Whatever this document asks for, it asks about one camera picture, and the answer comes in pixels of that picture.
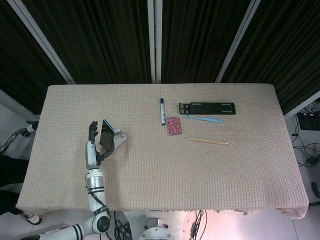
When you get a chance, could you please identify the red patterned card deck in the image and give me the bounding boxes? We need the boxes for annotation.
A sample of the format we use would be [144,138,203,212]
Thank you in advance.
[166,115,183,136]

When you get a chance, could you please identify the black curtain panel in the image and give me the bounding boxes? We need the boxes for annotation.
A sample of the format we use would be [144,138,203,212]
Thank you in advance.
[161,0,253,83]
[0,0,68,115]
[22,0,153,85]
[221,0,320,113]

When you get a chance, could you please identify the white frame post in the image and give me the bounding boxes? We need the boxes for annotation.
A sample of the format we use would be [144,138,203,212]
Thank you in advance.
[6,0,76,85]
[0,88,41,122]
[146,0,164,84]
[214,0,262,83]
[283,89,320,120]

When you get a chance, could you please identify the left black grey robot hand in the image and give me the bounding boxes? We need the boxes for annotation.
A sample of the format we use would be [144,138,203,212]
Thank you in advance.
[84,120,116,171]

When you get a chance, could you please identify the black cable bundle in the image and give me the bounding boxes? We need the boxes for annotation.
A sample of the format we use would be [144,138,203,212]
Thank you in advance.
[291,128,320,168]
[189,209,209,240]
[109,210,134,240]

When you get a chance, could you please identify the chrome chair frame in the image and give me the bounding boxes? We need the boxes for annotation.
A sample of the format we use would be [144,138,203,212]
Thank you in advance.
[0,121,40,153]

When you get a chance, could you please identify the grey round robot base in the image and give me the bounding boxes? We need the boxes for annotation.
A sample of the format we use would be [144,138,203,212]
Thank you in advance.
[138,219,176,240]

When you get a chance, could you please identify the beige woven tablecloth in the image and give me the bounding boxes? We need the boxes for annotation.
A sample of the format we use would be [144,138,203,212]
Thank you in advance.
[15,83,309,221]

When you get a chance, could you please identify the black and white sneaker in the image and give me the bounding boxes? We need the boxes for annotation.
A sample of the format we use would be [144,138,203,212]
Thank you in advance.
[23,209,44,225]

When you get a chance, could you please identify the black screen device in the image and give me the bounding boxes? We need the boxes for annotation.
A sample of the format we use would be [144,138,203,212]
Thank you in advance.
[296,111,320,131]

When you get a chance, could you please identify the leg in black trousers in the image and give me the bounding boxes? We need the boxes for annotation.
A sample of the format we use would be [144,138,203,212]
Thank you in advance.
[0,153,29,216]

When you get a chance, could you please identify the white folding phone stand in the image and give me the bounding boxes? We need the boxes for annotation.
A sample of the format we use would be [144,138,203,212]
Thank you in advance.
[112,127,128,149]

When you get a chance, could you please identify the white marker with blue cap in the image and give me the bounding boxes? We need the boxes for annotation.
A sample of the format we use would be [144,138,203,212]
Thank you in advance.
[159,97,168,127]

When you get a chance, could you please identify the wrapped wooden chopsticks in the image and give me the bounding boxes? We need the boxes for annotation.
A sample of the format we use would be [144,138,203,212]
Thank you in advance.
[186,137,231,146]

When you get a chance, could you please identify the black smartphone with teal edge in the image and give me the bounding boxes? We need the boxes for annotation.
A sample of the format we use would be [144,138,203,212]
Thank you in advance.
[99,119,117,152]

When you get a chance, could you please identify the light blue toothbrush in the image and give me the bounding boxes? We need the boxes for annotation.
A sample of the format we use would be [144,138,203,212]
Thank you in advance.
[184,114,225,124]

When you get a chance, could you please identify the black folded laptop stand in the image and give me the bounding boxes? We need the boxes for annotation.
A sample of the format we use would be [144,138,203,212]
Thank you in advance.
[178,101,237,116]

